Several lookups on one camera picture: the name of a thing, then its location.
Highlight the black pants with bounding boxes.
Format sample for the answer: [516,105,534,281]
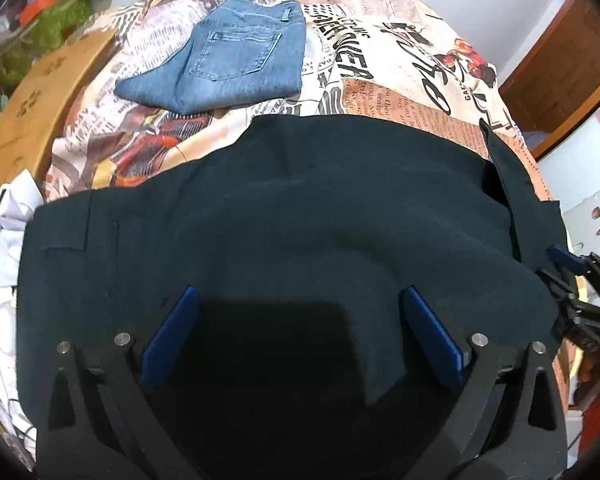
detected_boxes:
[15,114,568,480]

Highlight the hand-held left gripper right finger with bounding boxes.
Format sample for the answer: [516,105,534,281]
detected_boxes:
[401,285,569,480]

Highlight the green bag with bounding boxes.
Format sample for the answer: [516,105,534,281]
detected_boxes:
[0,0,96,88]

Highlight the printed blanket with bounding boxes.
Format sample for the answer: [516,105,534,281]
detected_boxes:
[40,0,588,411]

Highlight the white cloth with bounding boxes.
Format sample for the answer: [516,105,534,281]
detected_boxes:
[0,169,46,288]

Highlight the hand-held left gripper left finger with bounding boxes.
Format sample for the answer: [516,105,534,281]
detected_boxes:
[35,285,203,480]

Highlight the folded blue jeans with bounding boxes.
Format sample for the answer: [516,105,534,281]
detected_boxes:
[114,0,307,113]

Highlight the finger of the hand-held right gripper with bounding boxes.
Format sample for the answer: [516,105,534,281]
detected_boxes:
[536,266,600,356]
[548,243,600,306]

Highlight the wooden door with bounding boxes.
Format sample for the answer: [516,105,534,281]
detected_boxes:
[499,0,600,158]

